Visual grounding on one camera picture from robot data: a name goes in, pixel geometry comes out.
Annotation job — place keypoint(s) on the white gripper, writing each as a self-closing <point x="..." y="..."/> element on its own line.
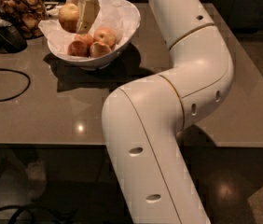
<point x="87" y="10"/>

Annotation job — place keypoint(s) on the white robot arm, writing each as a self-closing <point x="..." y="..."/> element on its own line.
<point x="142" y="118"/>

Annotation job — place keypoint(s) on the white paper liner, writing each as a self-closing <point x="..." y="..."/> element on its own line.
<point x="120" y="15"/>

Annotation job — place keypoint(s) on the white shoe on floor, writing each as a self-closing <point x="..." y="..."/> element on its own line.
<point x="37" y="179"/>

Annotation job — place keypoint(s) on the small white items behind bowl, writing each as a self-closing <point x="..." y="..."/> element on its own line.
<point x="53" y="11"/>

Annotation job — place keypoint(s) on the glass jar of snacks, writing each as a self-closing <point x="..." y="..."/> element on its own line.
<point x="25" y="15"/>

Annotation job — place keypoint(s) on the right back apple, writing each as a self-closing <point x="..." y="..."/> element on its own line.
<point x="105" y="35"/>

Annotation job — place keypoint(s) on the red-yellow apple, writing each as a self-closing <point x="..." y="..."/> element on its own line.
<point x="68" y="17"/>

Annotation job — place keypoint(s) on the front middle apple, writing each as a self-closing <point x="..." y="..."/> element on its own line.
<point x="98" y="49"/>

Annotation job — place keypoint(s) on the white bowl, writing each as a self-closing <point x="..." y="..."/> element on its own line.
<point x="93" y="63"/>

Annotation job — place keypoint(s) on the black round appliance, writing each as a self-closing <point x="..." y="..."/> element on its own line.
<point x="11" y="40"/>

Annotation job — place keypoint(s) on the front left apple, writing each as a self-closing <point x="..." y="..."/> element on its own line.
<point x="78" y="48"/>

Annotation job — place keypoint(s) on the back middle apple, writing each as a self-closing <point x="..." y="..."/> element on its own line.
<point x="86" y="38"/>

